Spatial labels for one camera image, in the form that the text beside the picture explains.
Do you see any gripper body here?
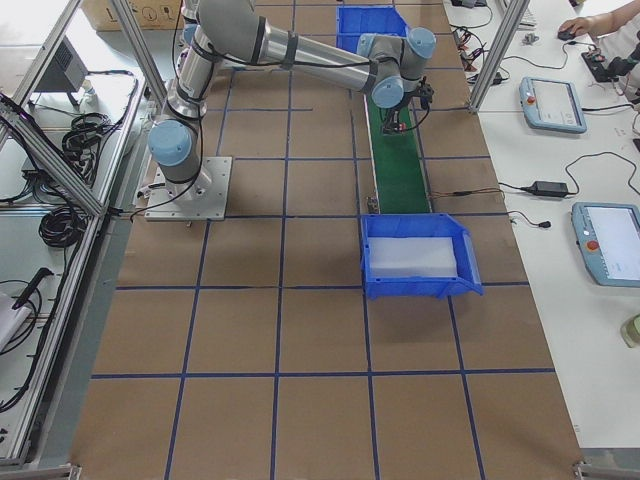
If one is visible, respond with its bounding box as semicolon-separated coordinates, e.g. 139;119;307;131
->
383;92;417;125

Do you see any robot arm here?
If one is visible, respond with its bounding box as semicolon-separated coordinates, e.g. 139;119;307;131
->
148;1;436;201

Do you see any person's hand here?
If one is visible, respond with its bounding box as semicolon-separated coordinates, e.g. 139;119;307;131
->
558;17;594;36

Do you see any green conveyor belt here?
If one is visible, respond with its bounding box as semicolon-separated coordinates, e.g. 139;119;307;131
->
365;96;431;214

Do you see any blue bin right side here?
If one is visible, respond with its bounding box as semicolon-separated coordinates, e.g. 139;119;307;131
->
361;213;484;299

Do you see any blue bin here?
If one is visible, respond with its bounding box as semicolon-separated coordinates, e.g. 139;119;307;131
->
361;213;484;299
336;5;409;53

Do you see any blue bin left side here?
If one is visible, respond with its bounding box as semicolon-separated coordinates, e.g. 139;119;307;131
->
336;5;409;53

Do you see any white foam pad right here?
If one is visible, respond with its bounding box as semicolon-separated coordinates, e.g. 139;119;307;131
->
369;237;457;278

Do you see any far teach pendant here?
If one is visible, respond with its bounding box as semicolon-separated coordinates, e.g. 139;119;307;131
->
519;77;587;134

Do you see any teach pendant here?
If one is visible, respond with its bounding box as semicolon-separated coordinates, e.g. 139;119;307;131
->
519;77;587;134
571;202;639;288

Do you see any black power adapter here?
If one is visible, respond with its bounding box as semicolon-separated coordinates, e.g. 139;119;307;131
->
531;181;570;198

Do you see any black computer mouse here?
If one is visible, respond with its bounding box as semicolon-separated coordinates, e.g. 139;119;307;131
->
557;29;575;41

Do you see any near teach pendant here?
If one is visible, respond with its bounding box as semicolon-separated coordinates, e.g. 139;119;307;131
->
571;202;639;288

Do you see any grey control box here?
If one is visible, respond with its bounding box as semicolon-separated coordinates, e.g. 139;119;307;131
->
35;36;88;93

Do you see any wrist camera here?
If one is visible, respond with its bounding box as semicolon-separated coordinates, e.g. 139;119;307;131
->
417;77;434;111

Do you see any red conveyor power wire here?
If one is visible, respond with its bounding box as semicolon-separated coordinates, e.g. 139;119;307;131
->
428;187;503;202

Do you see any aluminium frame post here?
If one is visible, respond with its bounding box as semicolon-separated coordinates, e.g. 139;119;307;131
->
468;0;529;113

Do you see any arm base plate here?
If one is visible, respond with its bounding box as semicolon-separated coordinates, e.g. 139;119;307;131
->
143;156;233;221

